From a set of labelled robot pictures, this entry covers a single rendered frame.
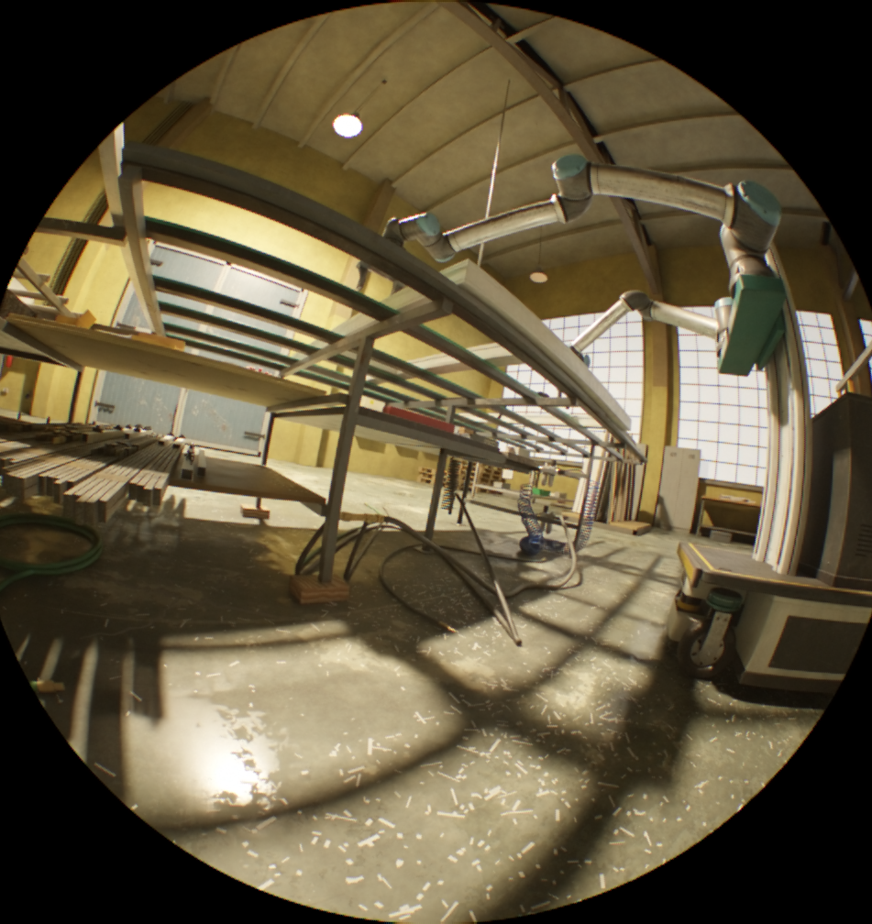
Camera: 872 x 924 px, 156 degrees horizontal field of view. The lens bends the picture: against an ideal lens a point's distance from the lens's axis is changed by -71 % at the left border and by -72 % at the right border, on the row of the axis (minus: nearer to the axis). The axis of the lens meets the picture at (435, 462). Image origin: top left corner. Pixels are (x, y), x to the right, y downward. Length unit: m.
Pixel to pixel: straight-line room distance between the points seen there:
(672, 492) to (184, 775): 8.22
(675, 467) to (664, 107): 8.30
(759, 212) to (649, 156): 8.34
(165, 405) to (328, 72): 8.10
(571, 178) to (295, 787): 1.49
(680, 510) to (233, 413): 9.97
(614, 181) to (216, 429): 6.87
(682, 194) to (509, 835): 1.41
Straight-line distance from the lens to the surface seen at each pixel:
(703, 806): 0.69
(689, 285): 10.72
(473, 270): 0.79
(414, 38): 8.37
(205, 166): 0.63
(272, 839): 0.48
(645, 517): 8.28
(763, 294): 1.14
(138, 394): 7.07
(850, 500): 1.11
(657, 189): 1.14
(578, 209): 1.25
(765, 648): 0.98
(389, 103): 9.12
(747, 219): 1.15
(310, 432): 7.05
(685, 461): 8.21
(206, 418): 6.95
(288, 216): 0.63
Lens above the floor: 0.45
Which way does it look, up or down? 1 degrees up
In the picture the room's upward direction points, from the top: 10 degrees clockwise
